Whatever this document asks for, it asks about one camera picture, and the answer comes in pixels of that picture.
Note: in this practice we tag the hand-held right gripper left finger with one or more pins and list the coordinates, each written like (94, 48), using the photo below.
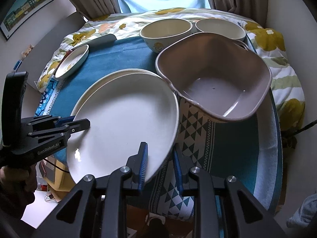
(144, 163)

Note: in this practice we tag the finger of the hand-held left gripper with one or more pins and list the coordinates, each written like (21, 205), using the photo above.
(79, 126)
(65, 120)

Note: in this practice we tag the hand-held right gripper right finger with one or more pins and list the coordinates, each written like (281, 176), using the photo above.
(176, 163)

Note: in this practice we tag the large white plate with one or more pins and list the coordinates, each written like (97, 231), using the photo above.
(118, 119)
(128, 71)

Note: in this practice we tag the small oval cream plate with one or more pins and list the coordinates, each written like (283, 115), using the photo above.
(71, 63)

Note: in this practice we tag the taupe square bowl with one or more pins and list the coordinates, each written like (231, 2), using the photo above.
(223, 62)

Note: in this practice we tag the cream bowl with yellow print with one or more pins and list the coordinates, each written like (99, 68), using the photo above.
(161, 42)

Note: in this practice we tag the plain cream bowl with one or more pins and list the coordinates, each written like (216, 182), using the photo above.
(218, 26)

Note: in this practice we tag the person's left hand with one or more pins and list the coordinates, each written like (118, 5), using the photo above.
(17, 181)

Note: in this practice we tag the triangle patterned cloth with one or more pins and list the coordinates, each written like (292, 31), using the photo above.
(223, 148)

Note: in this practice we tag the yellow box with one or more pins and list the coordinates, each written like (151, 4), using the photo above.
(59, 178)

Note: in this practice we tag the teal towel with printed border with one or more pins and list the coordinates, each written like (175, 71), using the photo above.
(118, 57)

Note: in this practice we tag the pale blue cloth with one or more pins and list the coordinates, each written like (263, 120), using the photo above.
(305, 210)

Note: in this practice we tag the floral blanket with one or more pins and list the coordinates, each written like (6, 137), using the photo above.
(279, 62)

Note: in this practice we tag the framed wall picture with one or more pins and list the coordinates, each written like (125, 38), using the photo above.
(24, 7)

